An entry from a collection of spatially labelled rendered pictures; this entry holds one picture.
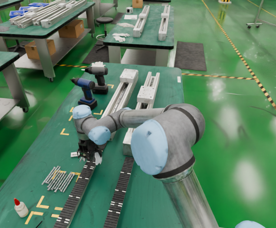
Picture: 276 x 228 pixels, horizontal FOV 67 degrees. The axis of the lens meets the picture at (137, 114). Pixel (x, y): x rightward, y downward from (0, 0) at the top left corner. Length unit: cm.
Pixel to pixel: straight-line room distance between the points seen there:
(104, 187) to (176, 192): 60
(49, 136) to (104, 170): 44
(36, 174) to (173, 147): 87
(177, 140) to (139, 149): 9
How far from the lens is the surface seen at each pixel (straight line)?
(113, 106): 146
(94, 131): 81
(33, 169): 124
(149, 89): 150
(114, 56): 295
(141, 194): 105
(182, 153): 49
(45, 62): 352
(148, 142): 46
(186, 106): 56
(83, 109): 88
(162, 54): 285
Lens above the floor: 168
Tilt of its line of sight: 38 degrees down
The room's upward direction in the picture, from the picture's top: 1 degrees clockwise
